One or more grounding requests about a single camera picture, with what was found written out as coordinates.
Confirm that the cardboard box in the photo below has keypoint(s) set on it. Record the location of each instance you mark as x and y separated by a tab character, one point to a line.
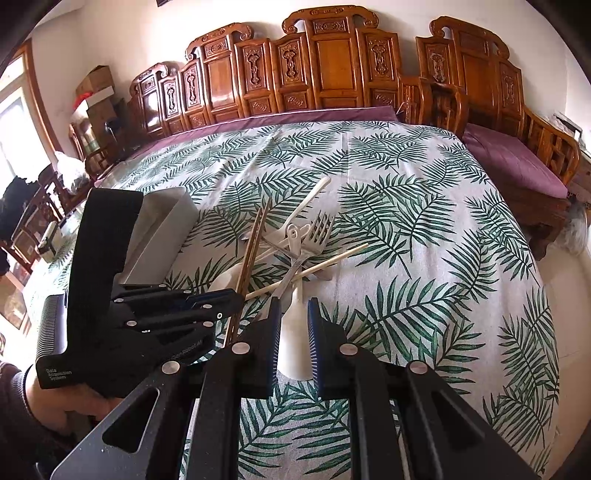
94	81
101	115

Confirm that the person's black clothing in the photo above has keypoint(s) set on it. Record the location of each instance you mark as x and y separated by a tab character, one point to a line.
46	454

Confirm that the white rice paddle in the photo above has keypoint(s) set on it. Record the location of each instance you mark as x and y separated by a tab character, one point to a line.
295	341

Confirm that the metal spoon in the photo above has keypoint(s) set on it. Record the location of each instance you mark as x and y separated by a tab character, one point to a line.
245	237

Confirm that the white plastic fork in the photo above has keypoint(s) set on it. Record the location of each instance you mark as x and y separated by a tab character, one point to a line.
318	189

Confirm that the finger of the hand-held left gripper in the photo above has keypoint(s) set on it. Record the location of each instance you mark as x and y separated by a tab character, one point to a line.
184	328
217	302

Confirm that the white plastic bag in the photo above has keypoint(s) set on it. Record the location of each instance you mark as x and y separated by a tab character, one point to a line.
577	228

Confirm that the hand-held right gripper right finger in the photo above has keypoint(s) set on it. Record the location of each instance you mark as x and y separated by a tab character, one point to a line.
313	341

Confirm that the carved wooden armchair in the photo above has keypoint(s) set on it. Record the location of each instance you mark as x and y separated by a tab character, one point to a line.
480	69

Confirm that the wooden framed window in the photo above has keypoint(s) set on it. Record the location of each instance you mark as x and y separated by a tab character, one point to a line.
14	120

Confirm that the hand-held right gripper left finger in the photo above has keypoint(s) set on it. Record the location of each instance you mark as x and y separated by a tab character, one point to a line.
277	341

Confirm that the person's left hand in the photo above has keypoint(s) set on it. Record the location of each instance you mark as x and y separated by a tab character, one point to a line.
60	406

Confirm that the long carved wooden bench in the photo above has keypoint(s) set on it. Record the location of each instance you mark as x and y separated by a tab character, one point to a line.
332	64

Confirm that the purple bench cushion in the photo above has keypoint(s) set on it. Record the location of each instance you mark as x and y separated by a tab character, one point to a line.
277	117

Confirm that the dark wooden chair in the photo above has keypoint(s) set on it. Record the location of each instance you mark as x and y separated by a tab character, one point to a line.
92	147

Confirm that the purple armchair cushion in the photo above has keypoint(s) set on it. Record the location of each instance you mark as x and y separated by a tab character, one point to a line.
508	157

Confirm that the brown chopstick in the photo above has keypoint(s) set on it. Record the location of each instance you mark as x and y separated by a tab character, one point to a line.
251	244
258	240

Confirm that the clear plastic bag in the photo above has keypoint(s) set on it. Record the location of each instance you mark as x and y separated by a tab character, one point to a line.
71	170

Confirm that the grey utensil tray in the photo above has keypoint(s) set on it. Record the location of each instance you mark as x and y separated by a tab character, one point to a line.
157	240

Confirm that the light bamboo chopstick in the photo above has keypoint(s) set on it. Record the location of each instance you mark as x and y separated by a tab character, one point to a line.
341	255

